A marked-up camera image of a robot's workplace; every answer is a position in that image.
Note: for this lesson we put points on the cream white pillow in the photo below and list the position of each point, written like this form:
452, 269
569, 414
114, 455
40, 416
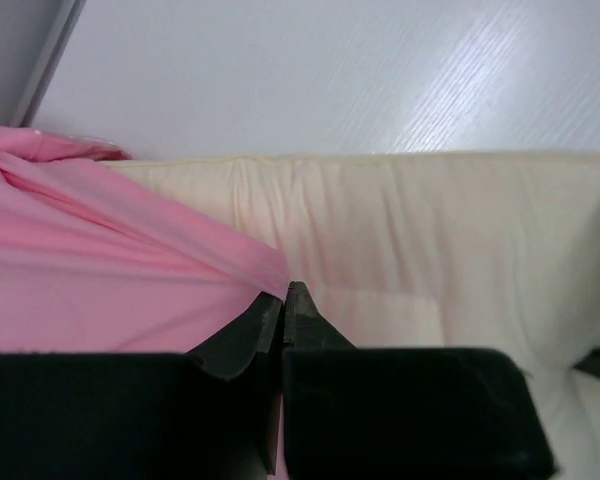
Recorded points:
434, 249

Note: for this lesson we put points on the aluminium table frame rail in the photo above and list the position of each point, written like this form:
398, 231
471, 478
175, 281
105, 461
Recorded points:
46, 62

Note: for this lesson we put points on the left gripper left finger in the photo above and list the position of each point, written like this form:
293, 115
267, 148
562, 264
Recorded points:
229, 352

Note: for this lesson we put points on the pink satin pillowcase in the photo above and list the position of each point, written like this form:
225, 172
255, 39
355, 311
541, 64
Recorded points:
104, 288

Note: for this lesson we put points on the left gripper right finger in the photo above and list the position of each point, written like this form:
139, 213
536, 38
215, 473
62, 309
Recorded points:
305, 327

